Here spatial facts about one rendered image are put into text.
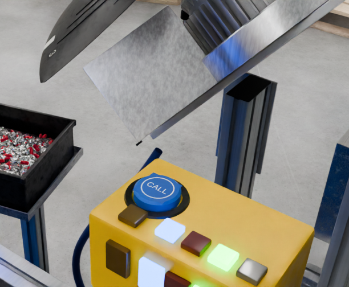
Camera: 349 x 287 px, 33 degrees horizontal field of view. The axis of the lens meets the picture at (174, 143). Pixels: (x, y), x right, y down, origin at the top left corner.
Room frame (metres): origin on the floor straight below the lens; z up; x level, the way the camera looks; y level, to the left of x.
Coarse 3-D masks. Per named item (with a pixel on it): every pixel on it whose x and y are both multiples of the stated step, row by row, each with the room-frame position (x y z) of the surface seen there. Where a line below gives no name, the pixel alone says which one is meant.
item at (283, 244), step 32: (160, 160) 0.43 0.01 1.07; (128, 192) 0.38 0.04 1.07; (192, 192) 0.39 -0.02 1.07; (224, 192) 0.39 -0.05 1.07; (96, 224) 0.35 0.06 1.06; (192, 224) 0.35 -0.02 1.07; (224, 224) 0.35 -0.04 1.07; (256, 224) 0.36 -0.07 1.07; (288, 224) 0.36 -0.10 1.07; (96, 256) 0.35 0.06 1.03; (160, 256) 0.32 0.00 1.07; (192, 256) 0.32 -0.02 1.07; (256, 256) 0.32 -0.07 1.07; (288, 256) 0.32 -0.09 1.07
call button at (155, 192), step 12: (144, 180) 0.39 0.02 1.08; (156, 180) 0.39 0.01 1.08; (168, 180) 0.39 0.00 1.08; (144, 192) 0.37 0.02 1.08; (156, 192) 0.38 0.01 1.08; (168, 192) 0.38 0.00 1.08; (180, 192) 0.38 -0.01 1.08; (144, 204) 0.36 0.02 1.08; (156, 204) 0.36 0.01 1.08; (168, 204) 0.36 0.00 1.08
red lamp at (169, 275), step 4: (168, 272) 0.31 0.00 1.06; (164, 276) 0.31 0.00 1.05; (168, 276) 0.31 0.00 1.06; (172, 276) 0.31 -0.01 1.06; (176, 276) 0.31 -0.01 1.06; (164, 280) 0.31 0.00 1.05; (168, 280) 0.31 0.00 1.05; (172, 280) 0.31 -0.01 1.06; (176, 280) 0.31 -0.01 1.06; (180, 280) 0.31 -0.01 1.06; (184, 280) 0.31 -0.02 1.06; (164, 284) 0.31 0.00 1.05; (168, 284) 0.31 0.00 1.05; (172, 284) 0.31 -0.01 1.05; (176, 284) 0.30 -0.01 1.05; (180, 284) 0.30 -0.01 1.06; (184, 284) 0.30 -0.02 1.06; (188, 284) 0.30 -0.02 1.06
